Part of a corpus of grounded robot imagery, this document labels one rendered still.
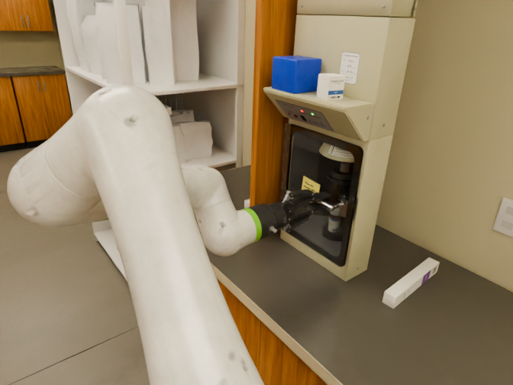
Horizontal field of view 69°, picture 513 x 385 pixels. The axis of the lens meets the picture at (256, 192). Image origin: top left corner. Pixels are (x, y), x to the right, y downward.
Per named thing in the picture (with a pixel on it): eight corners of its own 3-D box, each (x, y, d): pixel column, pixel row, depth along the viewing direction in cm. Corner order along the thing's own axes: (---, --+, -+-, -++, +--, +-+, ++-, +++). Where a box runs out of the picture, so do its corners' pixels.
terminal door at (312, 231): (281, 228, 140) (288, 122, 123) (344, 268, 118) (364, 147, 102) (279, 228, 140) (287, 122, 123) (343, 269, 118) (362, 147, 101)
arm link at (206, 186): (104, 228, 70) (146, 204, 66) (85, 173, 72) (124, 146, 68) (208, 215, 103) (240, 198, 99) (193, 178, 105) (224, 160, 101)
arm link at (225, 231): (205, 266, 95) (222, 257, 86) (187, 221, 97) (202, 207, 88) (249, 248, 103) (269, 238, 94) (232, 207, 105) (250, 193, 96)
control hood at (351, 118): (288, 115, 123) (290, 84, 119) (369, 140, 100) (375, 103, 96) (260, 120, 117) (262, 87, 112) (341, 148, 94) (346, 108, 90)
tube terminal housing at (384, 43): (324, 219, 157) (350, 17, 125) (392, 256, 134) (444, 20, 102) (279, 237, 143) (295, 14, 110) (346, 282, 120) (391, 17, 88)
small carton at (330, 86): (331, 95, 104) (333, 72, 101) (342, 99, 99) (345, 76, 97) (316, 96, 101) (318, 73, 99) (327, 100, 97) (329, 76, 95)
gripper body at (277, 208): (275, 237, 102) (300, 228, 107) (277, 210, 98) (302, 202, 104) (258, 226, 107) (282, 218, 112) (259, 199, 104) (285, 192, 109)
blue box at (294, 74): (295, 85, 116) (298, 55, 113) (319, 91, 109) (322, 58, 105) (270, 88, 111) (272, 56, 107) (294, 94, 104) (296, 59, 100)
